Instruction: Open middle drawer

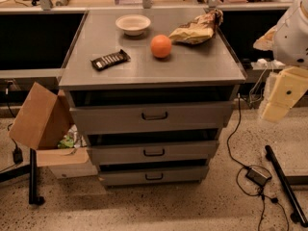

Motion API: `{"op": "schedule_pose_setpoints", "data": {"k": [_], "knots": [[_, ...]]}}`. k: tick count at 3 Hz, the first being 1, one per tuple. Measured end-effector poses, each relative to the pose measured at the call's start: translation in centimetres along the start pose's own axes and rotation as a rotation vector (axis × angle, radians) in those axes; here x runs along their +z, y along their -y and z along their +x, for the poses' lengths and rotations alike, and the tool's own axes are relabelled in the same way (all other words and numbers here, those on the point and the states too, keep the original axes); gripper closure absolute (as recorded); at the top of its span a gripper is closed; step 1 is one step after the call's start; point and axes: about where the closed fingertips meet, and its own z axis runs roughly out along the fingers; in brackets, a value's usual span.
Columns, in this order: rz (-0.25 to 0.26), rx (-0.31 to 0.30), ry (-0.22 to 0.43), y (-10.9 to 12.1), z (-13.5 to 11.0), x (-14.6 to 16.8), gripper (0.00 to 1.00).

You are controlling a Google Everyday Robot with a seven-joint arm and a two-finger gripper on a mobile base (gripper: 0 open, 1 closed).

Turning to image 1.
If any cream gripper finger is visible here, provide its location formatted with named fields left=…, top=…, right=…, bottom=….
left=253, top=26, right=276, bottom=51
left=261, top=66, right=308, bottom=122

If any grey drawer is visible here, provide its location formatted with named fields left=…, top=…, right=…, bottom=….
left=98, top=166, right=209, bottom=187
left=70, top=101, right=232, bottom=135
left=88, top=141, right=218, bottom=166

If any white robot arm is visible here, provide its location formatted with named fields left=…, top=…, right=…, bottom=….
left=253, top=0, right=308, bottom=122

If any grey top drawer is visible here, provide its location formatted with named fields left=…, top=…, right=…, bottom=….
left=70, top=101, right=232, bottom=135

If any grey drawer cabinet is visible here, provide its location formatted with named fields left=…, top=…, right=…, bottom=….
left=60, top=8, right=245, bottom=174

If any grey bottom drawer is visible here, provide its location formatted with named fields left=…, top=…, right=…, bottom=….
left=98, top=166, right=209, bottom=187

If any white power strip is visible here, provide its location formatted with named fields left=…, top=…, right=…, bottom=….
left=255, top=59, right=285, bottom=69

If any yellow chip bag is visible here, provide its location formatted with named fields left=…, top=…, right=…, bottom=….
left=168, top=10, right=223, bottom=45

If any black power adapter right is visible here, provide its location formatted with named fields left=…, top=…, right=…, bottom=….
left=245, top=168, right=271, bottom=187

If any black power adapter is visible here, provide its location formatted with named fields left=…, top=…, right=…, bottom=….
left=245, top=168, right=271, bottom=187
left=13, top=146, right=23, bottom=164

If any orange fruit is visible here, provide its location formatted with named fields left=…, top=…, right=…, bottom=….
left=150, top=35, right=172, bottom=58

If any black table leg right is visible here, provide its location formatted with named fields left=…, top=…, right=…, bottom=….
left=265, top=145, right=308, bottom=228

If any black table leg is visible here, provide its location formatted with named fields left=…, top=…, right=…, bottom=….
left=29, top=149, right=45, bottom=206
left=265, top=145, right=308, bottom=228

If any white bowl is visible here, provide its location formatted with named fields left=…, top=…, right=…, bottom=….
left=115, top=14, right=151, bottom=37

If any black snack bar wrapper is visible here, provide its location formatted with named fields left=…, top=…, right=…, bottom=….
left=90, top=49, right=131, bottom=71

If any green packet in box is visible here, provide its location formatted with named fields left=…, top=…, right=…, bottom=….
left=58, top=136, right=74, bottom=149

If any brown cardboard box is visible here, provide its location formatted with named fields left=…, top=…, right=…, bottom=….
left=9, top=82, right=89, bottom=167

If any black power adapter left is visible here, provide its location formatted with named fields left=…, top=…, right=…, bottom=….
left=13, top=146, right=23, bottom=164

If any black table leg left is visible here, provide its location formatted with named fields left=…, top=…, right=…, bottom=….
left=29, top=149, right=45, bottom=206

